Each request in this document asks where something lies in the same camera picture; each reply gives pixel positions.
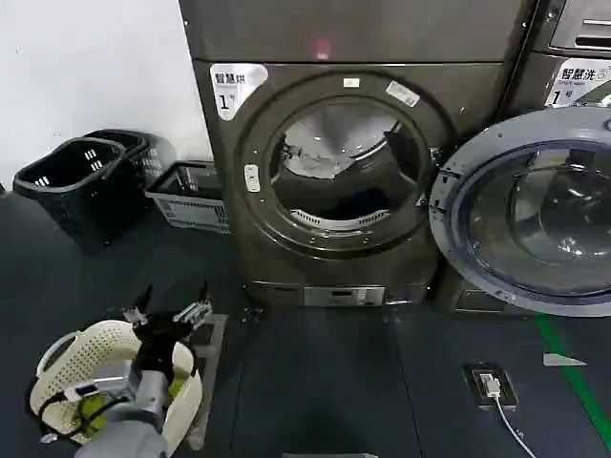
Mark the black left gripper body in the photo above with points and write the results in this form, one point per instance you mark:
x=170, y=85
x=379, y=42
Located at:
x=155, y=346

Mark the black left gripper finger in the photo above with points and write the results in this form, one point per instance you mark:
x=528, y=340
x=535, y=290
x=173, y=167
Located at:
x=195, y=314
x=138, y=312

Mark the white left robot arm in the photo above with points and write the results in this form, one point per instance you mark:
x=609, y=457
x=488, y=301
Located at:
x=125, y=431

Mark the grey low basket stand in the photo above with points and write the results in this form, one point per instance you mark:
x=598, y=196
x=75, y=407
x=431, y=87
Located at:
x=210, y=343

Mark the white perforated laundry basket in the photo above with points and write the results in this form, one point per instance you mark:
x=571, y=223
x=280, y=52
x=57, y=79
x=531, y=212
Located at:
x=71, y=355

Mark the yellow-green cloth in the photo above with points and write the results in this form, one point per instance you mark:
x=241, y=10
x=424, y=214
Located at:
x=90, y=411

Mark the grey lattice crate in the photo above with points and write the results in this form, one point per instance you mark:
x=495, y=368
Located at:
x=191, y=207

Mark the black plastic laundry basket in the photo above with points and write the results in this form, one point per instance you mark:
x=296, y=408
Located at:
x=71, y=191
x=138, y=152

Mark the grey dryer with round opening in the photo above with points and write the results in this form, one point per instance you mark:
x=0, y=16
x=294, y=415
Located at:
x=334, y=267

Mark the pale grey cloth in drum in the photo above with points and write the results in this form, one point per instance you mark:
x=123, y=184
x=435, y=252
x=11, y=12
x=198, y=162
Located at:
x=312, y=160

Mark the dark clothes in drum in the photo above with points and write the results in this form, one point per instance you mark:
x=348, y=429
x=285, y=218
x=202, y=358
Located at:
x=355, y=199

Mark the white power plug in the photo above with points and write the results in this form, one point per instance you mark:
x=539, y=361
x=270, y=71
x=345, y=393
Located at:
x=489, y=384

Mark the black floor socket box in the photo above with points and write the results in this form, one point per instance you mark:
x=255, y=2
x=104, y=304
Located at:
x=508, y=391

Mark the round glass dryer door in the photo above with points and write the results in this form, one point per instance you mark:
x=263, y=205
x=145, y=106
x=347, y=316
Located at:
x=539, y=210

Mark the white floor marker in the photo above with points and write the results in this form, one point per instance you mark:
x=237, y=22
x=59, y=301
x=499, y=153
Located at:
x=561, y=360

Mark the grey machine with white label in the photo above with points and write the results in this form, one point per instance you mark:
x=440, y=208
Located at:
x=573, y=43

